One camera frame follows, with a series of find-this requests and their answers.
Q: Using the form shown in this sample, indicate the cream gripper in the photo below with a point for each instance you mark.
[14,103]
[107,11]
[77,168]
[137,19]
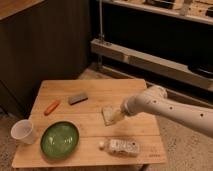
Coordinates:
[117,116]

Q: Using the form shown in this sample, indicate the white sponge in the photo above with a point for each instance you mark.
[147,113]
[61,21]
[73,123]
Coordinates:
[108,114]

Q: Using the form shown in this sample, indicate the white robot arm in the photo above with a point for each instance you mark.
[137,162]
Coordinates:
[154,100]

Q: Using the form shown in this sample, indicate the grey sponge block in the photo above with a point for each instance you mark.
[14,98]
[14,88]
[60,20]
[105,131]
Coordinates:
[77,98]

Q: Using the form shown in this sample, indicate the green ceramic bowl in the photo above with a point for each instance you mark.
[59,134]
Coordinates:
[59,140]

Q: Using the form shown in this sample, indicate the wooden table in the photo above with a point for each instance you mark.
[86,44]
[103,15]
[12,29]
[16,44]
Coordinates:
[86,115]

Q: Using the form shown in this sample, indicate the clear plastic water bottle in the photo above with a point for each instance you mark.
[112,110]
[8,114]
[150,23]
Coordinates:
[120,147]

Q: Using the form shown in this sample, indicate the orange carrot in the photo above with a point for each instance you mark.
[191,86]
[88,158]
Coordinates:
[51,107]

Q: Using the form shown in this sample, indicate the metal clamp pole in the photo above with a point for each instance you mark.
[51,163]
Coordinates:
[101,36]

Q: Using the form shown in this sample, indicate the metal shelf rack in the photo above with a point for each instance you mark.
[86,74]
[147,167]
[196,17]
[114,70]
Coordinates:
[156,71]

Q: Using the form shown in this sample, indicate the white plastic cup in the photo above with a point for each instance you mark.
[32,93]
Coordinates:
[24,131]

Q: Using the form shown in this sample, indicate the dark wooden cabinet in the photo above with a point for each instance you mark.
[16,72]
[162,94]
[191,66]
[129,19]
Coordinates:
[49,41]

